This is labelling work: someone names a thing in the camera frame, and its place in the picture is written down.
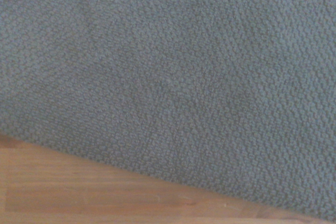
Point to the grey terry towel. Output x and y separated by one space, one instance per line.
168 77

